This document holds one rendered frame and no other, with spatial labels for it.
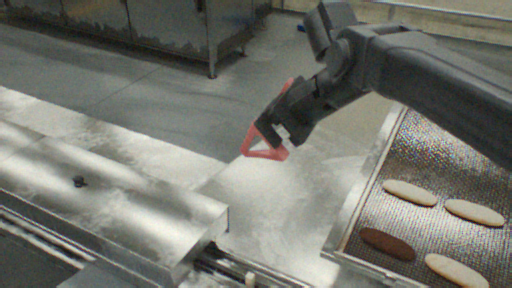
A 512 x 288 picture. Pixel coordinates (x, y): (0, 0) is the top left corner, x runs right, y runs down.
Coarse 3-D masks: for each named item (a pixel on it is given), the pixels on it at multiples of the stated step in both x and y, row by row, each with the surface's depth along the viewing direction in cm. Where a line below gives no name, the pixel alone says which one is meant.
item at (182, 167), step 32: (0, 96) 141; (32, 128) 126; (64, 128) 126; (96, 128) 126; (128, 160) 113; (160, 160) 113; (192, 160) 113; (0, 224) 94; (0, 256) 108; (32, 256) 98; (64, 256) 87
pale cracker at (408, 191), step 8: (384, 184) 88; (392, 184) 87; (400, 184) 87; (408, 184) 87; (392, 192) 87; (400, 192) 86; (408, 192) 85; (416, 192) 85; (424, 192) 85; (416, 200) 84; (424, 200) 84; (432, 200) 84
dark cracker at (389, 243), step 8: (360, 232) 80; (368, 232) 80; (376, 232) 79; (384, 232) 79; (368, 240) 79; (376, 240) 78; (384, 240) 78; (392, 240) 78; (400, 240) 78; (384, 248) 77; (392, 248) 77; (400, 248) 77; (408, 248) 77; (400, 256) 76; (408, 256) 76
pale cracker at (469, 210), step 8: (448, 200) 84; (456, 200) 83; (448, 208) 83; (456, 208) 82; (464, 208) 82; (472, 208) 82; (480, 208) 81; (464, 216) 81; (472, 216) 81; (480, 216) 80; (488, 216) 80; (496, 216) 80; (488, 224) 80; (496, 224) 79
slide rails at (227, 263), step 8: (200, 256) 83; (208, 256) 83; (216, 256) 83; (224, 256) 83; (224, 264) 81; (232, 264) 81; (240, 264) 81; (208, 272) 80; (216, 272) 80; (240, 272) 80; (256, 272) 80; (224, 280) 78; (232, 280) 78; (256, 280) 78; (264, 280) 78; (272, 280) 78
